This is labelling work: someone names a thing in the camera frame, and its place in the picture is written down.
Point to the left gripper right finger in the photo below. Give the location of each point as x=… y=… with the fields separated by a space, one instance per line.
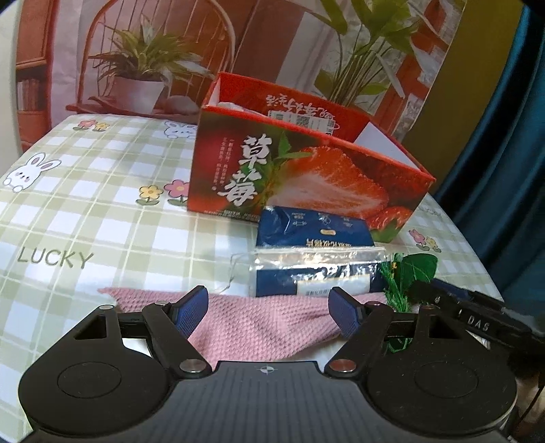
x=423 y=372

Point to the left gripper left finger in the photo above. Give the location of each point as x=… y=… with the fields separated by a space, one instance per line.
x=113 y=370

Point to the green sachet with tassel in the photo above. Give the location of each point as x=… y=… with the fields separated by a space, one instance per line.
x=400 y=273

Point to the printed room backdrop poster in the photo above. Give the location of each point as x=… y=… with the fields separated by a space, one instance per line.
x=158 y=58

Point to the pink knitted cloth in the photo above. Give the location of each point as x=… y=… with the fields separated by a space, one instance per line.
x=267 y=329

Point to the green plaid bunny tablecloth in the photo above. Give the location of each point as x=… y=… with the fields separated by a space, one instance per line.
x=96 y=213

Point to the clear wrapped blue tissue pack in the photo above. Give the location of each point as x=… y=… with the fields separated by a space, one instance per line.
x=309 y=271

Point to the dark blue tissue pack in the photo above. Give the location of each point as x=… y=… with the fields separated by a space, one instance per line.
x=290 y=227

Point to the red strawberry cardboard box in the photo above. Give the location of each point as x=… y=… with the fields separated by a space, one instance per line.
x=260 y=145

